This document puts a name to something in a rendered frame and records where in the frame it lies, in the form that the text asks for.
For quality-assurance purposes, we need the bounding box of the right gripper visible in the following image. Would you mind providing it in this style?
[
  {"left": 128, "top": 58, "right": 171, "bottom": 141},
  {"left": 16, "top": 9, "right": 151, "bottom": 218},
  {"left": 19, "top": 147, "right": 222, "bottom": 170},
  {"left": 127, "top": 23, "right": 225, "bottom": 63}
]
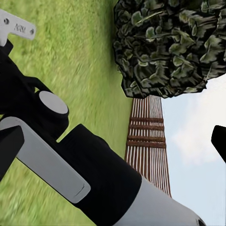
[{"left": 0, "top": 39, "right": 17, "bottom": 67}]

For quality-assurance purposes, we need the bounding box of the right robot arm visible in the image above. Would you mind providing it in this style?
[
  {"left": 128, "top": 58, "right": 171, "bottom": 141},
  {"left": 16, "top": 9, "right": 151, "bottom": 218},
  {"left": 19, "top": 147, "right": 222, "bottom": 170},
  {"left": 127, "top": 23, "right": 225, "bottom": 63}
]
[{"left": 0, "top": 9, "right": 206, "bottom": 226}]

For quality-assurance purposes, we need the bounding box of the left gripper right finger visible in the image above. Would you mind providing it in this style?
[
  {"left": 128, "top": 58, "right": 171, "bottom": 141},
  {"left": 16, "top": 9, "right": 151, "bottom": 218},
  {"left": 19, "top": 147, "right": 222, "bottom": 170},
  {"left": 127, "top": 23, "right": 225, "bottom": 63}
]
[{"left": 211, "top": 125, "right": 226, "bottom": 163}]

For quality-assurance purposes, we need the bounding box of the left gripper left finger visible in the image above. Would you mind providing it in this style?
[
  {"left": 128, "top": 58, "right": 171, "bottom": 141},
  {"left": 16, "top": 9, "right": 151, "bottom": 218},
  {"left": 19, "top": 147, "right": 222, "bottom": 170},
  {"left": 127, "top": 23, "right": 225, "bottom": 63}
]
[{"left": 0, "top": 126, "right": 24, "bottom": 181}]

